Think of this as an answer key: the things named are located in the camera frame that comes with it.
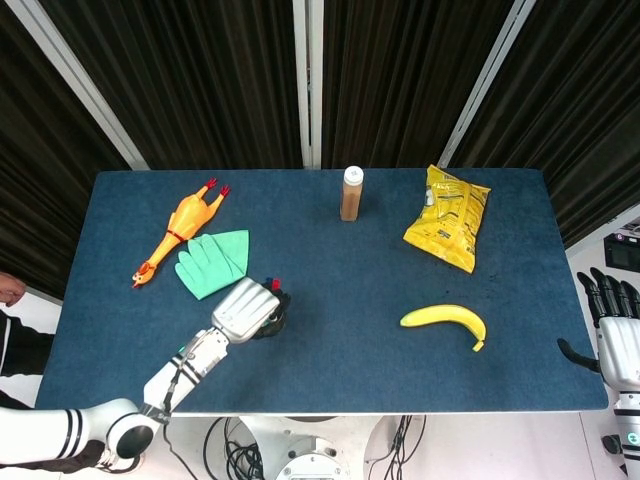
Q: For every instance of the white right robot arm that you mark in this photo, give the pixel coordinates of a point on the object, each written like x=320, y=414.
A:
x=627, y=430

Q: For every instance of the yellow rubber chicken toy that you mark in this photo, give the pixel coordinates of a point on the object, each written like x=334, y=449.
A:
x=187, y=215

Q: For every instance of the white frame post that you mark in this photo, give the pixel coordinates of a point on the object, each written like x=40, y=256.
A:
x=80, y=85
x=308, y=80
x=485, y=85

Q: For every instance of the black mesh pen holder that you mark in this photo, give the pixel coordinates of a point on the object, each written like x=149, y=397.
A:
x=274, y=330

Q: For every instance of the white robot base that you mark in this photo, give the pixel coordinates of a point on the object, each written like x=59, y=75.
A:
x=315, y=445

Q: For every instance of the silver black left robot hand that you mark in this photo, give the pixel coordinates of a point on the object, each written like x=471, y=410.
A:
x=242, y=310

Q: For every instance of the yellow banana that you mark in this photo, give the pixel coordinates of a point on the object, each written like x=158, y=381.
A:
x=440, y=315

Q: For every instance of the brown drink bottle white cap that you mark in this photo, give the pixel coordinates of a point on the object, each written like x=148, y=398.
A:
x=350, y=200

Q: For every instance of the black screen device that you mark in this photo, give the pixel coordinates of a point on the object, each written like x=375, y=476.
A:
x=622, y=250

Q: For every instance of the bystander black sleeve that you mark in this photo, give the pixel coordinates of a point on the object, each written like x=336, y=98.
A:
x=20, y=340

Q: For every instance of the blue table cloth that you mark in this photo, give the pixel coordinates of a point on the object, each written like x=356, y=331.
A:
x=350, y=360

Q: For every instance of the yellow chips bag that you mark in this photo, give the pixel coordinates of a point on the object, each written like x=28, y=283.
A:
x=450, y=225

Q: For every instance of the dark pleated curtain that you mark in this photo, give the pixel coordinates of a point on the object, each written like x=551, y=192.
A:
x=200, y=75

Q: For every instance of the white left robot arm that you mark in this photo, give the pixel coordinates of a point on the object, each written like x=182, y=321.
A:
x=170, y=380

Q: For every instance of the green rubber glove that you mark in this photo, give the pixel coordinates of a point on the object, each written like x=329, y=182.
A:
x=215, y=260

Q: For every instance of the bystander bare hand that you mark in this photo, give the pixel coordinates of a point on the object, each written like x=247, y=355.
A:
x=10, y=290

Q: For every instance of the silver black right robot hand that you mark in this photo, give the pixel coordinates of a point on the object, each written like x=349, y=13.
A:
x=620, y=350

